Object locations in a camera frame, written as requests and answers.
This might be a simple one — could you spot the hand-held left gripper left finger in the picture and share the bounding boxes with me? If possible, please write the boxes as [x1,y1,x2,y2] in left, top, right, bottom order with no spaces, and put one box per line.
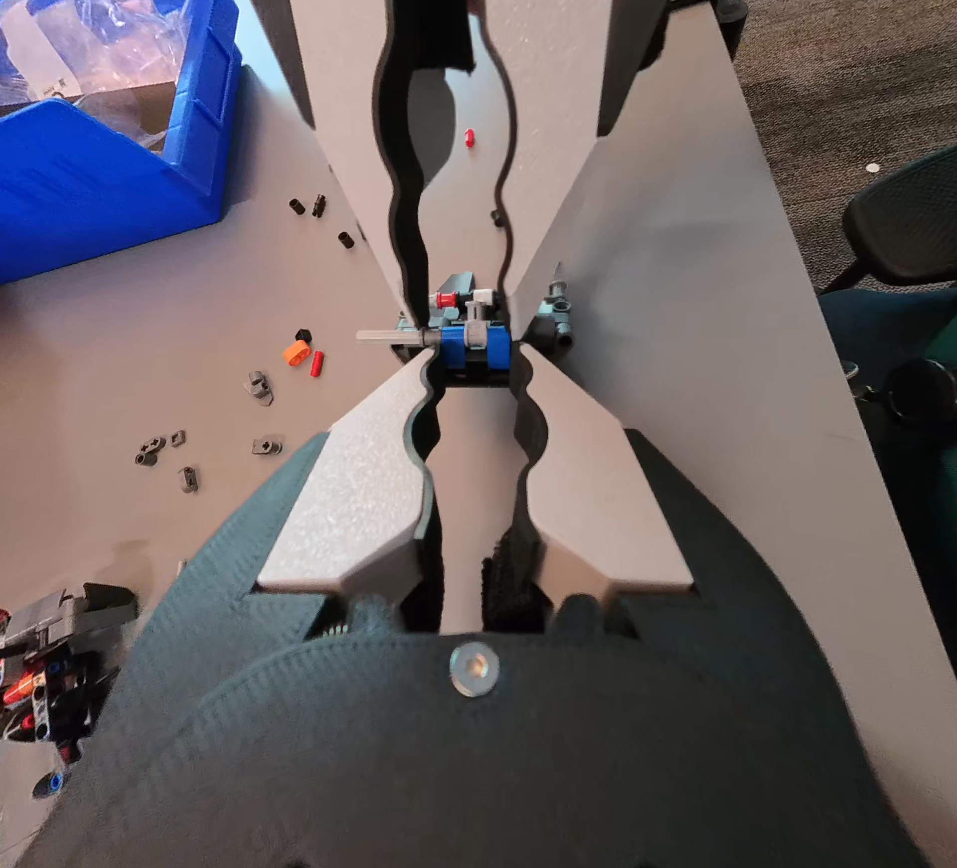
[256,347,442,633]

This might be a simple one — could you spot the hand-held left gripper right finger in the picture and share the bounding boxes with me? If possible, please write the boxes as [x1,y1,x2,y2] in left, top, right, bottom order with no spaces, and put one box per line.
[482,343,695,633]

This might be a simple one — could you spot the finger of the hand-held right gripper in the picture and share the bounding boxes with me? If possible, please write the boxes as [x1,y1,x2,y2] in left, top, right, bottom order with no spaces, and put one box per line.
[273,0,432,327]
[477,0,623,310]

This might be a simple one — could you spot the dark grey lego wing assembly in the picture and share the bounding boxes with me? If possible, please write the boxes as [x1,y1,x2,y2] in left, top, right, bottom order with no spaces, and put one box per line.
[355,270,577,390]

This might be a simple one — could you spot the group of black lego pins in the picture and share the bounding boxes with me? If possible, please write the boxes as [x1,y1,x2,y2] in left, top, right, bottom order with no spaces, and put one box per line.
[288,193,357,250]

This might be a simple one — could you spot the large lego car model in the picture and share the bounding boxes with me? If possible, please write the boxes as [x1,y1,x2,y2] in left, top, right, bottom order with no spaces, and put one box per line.
[0,582,139,802]

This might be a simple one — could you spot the clear plastic bags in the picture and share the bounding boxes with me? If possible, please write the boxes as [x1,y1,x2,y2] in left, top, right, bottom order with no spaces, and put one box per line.
[0,0,204,155]

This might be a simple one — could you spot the blue storage bin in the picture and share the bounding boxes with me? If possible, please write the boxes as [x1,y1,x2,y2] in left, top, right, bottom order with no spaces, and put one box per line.
[0,0,244,286]

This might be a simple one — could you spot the dark office chair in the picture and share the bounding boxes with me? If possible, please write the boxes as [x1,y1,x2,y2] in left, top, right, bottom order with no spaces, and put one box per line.
[818,146,957,295]

